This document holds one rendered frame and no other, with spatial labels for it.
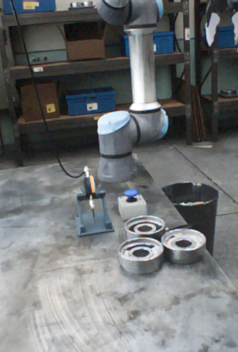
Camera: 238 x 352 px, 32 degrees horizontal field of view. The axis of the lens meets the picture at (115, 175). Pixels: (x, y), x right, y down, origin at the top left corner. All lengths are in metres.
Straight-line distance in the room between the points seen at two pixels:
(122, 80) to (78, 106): 0.76
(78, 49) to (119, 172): 2.99
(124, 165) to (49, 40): 3.53
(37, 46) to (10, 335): 4.26
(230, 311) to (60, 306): 0.34
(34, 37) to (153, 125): 3.50
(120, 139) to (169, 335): 0.83
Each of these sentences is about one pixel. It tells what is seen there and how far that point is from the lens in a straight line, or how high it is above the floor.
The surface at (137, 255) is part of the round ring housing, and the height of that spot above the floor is 0.81.
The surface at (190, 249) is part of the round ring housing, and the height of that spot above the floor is 0.84.
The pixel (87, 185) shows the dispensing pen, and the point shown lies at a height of 0.92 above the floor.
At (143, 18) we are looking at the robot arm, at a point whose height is 1.35.
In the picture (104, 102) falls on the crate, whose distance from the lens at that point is 4.51.
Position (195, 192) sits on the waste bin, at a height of 0.37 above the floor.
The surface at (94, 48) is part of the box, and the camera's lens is 4.40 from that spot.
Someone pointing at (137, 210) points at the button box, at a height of 0.83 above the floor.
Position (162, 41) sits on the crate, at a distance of 4.58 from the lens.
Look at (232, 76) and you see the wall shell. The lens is 5.42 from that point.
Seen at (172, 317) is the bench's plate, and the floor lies 0.80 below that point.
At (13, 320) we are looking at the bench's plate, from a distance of 0.90.
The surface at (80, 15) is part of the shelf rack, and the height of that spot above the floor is 1.44.
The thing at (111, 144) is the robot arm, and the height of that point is 0.94.
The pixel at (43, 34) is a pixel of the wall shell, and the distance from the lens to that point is 4.91.
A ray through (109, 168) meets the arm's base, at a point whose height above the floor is 0.85.
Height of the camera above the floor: 1.33
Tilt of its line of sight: 20 degrees down
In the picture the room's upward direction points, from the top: 5 degrees counter-clockwise
